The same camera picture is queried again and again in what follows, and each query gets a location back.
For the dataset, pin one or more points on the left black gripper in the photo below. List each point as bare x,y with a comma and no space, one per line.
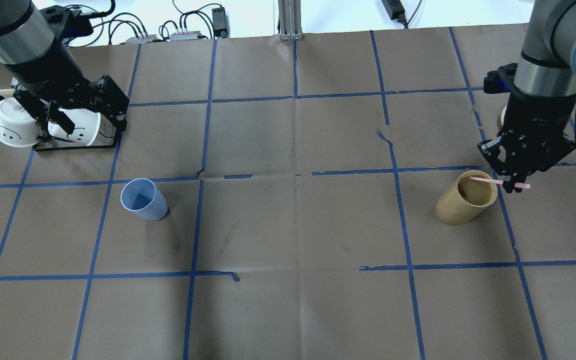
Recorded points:
48,69

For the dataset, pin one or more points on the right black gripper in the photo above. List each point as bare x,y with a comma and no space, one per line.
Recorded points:
539,116

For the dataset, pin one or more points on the pink chopstick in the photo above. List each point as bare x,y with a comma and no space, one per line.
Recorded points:
498,182

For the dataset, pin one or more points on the light blue cup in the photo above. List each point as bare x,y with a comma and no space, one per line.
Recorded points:
142,197

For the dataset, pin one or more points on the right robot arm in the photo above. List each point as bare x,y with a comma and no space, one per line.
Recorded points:
547,62

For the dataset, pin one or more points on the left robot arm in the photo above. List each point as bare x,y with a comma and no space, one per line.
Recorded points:
31,40

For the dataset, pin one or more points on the bamboo wooden cup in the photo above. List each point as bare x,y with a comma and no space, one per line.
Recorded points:
469,195

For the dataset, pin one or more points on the white smiley mug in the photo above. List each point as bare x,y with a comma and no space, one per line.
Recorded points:
86,126

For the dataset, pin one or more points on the round wooden stand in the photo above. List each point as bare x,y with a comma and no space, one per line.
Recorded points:
501,118

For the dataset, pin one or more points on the white mug with label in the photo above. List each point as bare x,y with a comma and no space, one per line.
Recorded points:
17,128

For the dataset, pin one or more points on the black power adapter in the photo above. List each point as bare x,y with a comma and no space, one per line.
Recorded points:
220,20

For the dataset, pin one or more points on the black wire mug rack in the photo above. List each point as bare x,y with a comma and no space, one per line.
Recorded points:
107,139

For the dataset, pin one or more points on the wooden rack handle bar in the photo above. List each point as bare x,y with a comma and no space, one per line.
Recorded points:
8,92

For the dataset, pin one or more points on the aluminium frame post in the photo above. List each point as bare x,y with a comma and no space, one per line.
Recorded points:
290,20

